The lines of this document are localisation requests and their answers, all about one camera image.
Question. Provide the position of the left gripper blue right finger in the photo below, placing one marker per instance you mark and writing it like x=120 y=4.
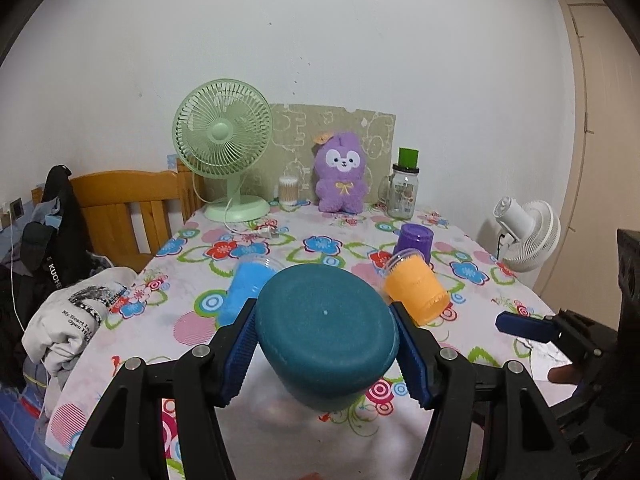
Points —
x=521 y=437

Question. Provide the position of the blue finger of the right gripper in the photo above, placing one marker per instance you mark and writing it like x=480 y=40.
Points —
x=536 y=329

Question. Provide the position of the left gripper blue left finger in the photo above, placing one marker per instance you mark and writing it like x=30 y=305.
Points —
x=124 y=436

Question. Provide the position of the teal cup with yellow rim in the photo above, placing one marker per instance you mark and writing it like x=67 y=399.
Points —
x=327 y=334

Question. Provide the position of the blue plastic cup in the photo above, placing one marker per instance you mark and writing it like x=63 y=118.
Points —
x=250 y=275

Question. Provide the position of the orange plastic cup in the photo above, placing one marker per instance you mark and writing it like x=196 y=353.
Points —
x=410 y=280

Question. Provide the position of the purple plastic cup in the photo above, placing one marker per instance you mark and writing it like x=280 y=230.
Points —
x=415 y=236

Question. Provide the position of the operator's hand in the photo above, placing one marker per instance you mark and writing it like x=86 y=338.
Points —
x=566 y=374

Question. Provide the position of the white crumpled tissue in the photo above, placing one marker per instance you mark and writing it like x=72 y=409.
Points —
x=539 y=357

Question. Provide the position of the floral tablecloth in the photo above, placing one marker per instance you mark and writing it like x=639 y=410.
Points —
x=180 y=299

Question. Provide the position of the white standing fan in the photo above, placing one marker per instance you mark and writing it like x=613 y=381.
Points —
x=529 y=233

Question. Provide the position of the glass jar with green lid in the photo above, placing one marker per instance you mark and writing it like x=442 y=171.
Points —
x=397 y=192

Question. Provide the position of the cotton swab container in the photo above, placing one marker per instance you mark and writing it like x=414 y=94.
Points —
x=288 y=190

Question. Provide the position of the wooden chair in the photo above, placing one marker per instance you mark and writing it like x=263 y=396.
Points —
x=120 y=214

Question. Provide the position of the white printed t-shirt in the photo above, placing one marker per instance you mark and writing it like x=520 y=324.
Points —
x=62 y=327

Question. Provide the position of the purple plush toy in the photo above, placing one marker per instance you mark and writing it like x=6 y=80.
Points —
x=339 y=167

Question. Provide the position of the green patterned board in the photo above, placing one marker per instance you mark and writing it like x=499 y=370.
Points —
x=296 y=127

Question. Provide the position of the black bag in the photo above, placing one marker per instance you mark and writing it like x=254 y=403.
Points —
x=51 y=252

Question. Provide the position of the green desk fan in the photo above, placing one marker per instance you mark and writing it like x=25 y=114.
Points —
x=221 y=129

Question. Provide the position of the beige door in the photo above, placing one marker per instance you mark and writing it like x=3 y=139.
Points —
x=602 y=194

